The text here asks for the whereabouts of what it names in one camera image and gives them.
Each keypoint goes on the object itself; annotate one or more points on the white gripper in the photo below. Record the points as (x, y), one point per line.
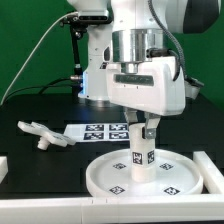
(153, 89)

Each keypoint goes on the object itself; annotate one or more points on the white round table top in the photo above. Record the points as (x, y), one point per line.
(110, 175)

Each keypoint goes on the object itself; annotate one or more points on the white cross-shaped table base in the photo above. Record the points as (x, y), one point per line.
(47, 136)

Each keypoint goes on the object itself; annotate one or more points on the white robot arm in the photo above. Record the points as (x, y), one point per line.
(134, 60)

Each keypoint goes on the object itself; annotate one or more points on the white marker sheet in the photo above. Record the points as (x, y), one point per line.
(98, 132)

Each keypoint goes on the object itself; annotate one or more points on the white right fence rail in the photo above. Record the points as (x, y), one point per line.
(213, 178)

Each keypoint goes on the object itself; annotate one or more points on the white fence rail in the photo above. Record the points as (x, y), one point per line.
(205, 207)
(3, 167)
(213, 178)

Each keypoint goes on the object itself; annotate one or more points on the white front fence rail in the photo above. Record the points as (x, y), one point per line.
(205, 207)

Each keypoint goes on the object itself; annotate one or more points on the black camera on stand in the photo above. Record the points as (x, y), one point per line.
(78, 22)

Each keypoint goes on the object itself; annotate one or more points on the white left fence rail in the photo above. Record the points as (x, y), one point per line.
(3, 167)

